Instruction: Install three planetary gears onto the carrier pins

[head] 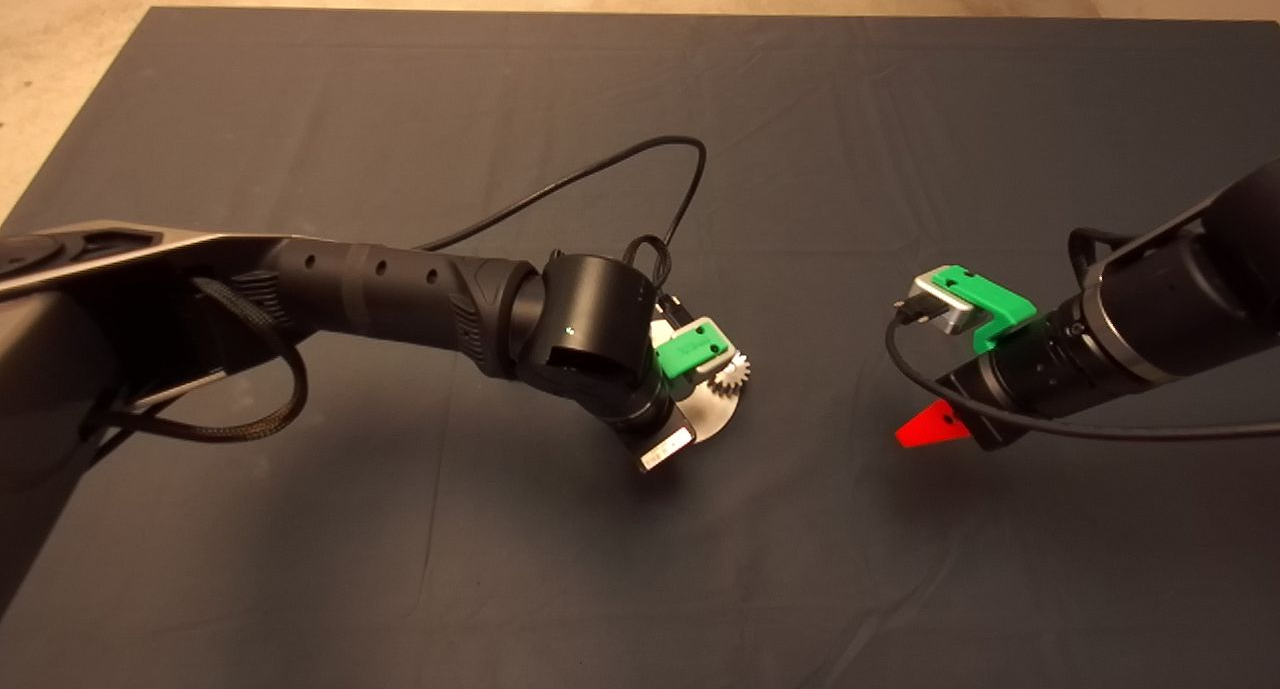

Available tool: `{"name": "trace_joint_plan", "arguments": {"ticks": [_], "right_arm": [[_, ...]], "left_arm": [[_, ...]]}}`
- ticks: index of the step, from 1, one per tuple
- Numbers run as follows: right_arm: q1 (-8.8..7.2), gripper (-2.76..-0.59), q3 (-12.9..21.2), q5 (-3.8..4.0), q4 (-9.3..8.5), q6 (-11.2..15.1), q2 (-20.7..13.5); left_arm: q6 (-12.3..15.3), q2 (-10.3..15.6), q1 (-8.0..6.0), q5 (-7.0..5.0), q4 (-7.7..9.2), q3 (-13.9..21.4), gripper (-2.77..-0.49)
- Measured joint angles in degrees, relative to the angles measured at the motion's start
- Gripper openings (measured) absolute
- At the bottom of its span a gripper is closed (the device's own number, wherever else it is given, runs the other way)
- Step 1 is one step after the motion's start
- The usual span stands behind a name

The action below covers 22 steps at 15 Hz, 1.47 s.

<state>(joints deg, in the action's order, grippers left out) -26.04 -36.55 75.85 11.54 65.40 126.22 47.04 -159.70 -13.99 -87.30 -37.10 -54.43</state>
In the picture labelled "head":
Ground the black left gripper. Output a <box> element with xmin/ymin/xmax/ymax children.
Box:
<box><xmin>612</xmin><ymin>392</ymin><xmax>698</xmax><ymax>473</ymax></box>

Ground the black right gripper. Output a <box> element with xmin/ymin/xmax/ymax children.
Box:
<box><xmin>895</xmin><ymin>357</ymin><xmax>1033</xmax><ymax>452</ymax></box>

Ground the steel planetary gear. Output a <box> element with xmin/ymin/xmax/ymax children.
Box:
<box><xmin>708</xmin><ymin>352</ymin><xmax>753</xmax><ymax>395</ymax></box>

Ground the round metal carrier plate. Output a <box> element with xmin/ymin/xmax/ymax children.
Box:
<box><xmin>655</xmin><ymin>314</ymin><xmax>748</xmax><ymax>446</ymax></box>

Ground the dark grey table cloth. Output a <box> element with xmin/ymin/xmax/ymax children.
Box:
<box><xmin>0</xmin><ymin>7</ymin><xmax>1280</xmax><ymax>689</ymax></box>

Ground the thick black braided sleeve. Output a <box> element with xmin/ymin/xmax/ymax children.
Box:
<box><xmin>95</xmin><ymin>277</ymin><xmax>309</xmax><ymax>442</ymax></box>

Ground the green left camera mount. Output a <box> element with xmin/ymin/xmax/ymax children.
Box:
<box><xmin>655</xmin><ymin>327</ymin><xmax>731</xmax><ymax>380</ymax></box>

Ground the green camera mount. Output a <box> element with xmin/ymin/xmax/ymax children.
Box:
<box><xmin>930</xmin><ymin>265</ymin><xmax>1038</xmax><ymax>353</ymax></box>
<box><xmin>655</xmin><ymin>327</ymin><xmax>731</xmax><ymax>380</ymax></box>

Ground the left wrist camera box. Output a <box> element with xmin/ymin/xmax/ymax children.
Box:
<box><xmin>655</xmin><ymin>316</ymin><xmax>738</xmax><ymax>380</ymax></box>

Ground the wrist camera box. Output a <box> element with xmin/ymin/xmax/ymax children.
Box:
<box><xmin>655</xmin><ymin>316</ymin><xmax>738</xmax><ymax>380</ymax></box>
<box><xmin>908</xmin><ymin>274</ymin><xmax>978</xmax><ymax>337</ymax></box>

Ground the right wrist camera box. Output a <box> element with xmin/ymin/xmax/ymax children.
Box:
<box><xmin>908</xmin><ymin>274</ymin><xmax>978</xmax><ymax>337</ymax></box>

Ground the green right camera mount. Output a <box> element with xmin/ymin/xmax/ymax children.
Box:
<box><xmin>930</xmin><ymin>265</ymin><xmax>1038</xmax><ymax>353</ymax></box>

